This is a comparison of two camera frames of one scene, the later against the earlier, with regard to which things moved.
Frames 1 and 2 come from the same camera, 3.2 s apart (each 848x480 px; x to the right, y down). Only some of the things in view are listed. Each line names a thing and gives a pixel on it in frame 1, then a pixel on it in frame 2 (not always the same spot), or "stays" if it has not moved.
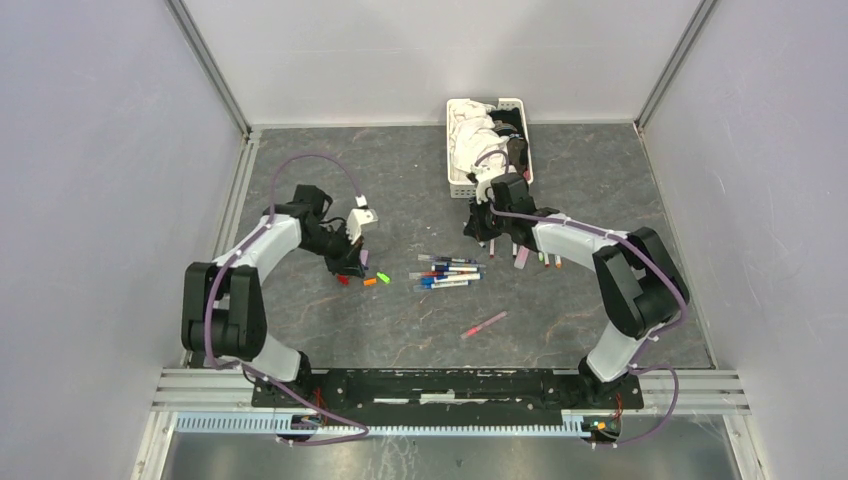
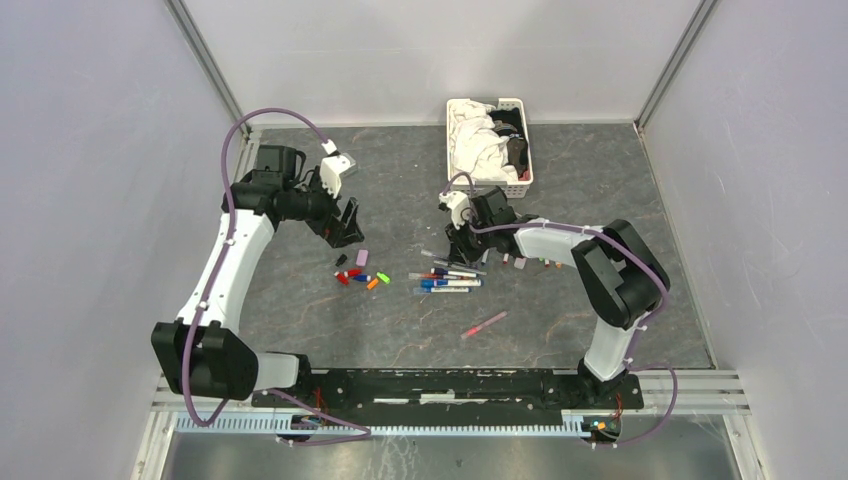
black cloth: (509, 123) stays
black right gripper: (474, 228) -> (459, 252)
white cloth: (477, 149) stays
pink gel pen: (483, 324) stays
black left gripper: (352, 256) -> (339, 233)
